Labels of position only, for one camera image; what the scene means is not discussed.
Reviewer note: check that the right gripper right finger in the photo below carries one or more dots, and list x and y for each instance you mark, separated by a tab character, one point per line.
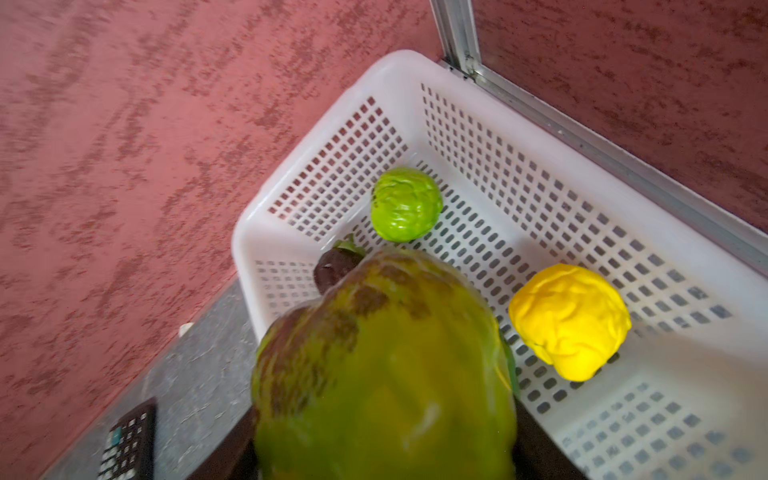
536	456

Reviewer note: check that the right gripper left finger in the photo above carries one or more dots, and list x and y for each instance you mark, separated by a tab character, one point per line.
235	457

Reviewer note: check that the yellow fruit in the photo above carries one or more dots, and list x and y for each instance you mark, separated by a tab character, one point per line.
572	319

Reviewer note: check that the light green fruit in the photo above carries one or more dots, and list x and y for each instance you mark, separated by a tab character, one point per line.
406	205
399	371

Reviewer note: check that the white plastic basket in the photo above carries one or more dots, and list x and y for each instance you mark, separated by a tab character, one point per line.
686	395

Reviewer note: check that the dark brown fruit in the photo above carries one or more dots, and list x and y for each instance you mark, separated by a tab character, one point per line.
336	263

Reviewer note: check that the black calculator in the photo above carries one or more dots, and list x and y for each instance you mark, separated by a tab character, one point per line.
129	445

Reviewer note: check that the right aluminium corner post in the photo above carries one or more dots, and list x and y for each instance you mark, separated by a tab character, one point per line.
458	35

